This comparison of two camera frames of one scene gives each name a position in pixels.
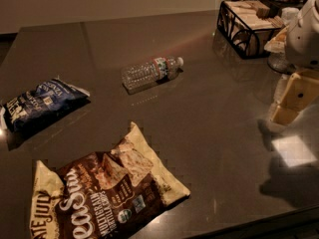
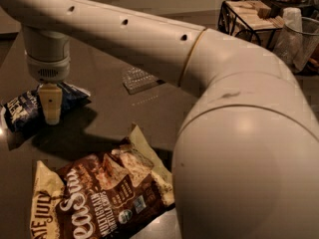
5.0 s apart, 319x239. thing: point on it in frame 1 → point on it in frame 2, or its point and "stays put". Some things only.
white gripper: (303, 39) → (48, 70)
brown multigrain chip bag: (119, 193) stays put
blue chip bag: (42, 104) stays put
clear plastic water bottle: (138, 77) stays put
